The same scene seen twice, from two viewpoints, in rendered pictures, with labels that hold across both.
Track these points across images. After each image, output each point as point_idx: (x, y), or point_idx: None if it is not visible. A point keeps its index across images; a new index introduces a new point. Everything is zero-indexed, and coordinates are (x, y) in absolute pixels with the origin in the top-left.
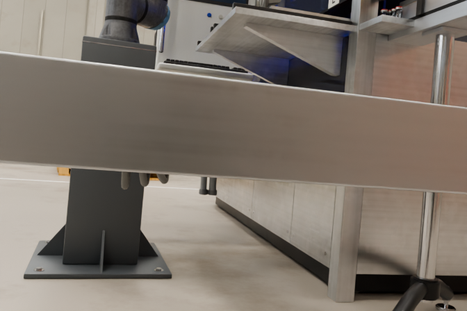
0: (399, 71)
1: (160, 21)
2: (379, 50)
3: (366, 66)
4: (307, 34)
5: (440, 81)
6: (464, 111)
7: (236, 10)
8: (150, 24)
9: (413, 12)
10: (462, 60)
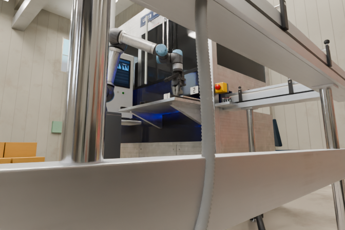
0: (227, 121)
1: (111, 98)
2: (221, 114)
3: (217, 121)
4: (192, 107)
5: (251, 127)
6: (338, 150)
7: (174, 98)
8: (107, 100)
9: (235, 100)
10: (242, 116)
